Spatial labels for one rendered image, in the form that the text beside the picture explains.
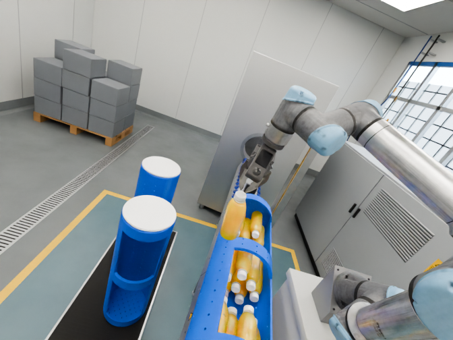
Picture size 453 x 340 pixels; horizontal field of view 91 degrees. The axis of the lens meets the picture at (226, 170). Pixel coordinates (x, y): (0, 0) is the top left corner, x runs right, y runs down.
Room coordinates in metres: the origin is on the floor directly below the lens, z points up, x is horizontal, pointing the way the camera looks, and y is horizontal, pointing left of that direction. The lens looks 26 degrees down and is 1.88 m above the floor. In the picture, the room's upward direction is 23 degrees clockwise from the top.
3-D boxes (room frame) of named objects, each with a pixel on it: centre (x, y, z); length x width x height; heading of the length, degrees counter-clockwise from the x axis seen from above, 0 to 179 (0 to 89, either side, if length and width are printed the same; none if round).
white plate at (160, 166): (1.41, 0.45, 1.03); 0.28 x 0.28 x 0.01
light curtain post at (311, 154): (1.75, -0.57, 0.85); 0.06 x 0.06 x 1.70; 89
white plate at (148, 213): (0.92, 0.29, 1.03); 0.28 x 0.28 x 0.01
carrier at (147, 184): (1.41, 0.45, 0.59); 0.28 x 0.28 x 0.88
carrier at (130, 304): (0.92, 0.29, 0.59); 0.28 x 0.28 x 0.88
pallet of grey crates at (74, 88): (3.39, 2.50, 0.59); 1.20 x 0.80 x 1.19; 97
